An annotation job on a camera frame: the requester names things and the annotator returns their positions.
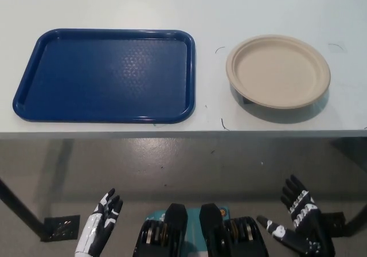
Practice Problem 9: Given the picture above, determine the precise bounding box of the black table leg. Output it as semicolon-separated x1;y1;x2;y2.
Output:
0;178;49;240
343;193;367;237

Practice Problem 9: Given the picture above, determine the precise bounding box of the beige paper plate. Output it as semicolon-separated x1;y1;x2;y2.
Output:
225;34;332;110

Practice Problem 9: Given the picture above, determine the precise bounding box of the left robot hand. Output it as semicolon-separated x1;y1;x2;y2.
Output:
74;188;124;257

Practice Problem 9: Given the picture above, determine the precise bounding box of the blue plastic tray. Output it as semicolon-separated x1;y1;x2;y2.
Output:
12;28;197;125

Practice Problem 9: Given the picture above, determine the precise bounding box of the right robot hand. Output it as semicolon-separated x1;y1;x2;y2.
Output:
256;174;336;257

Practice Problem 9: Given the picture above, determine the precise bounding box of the black floor foot plate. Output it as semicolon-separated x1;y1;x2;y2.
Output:
41;215;81;242
321;211;349;237

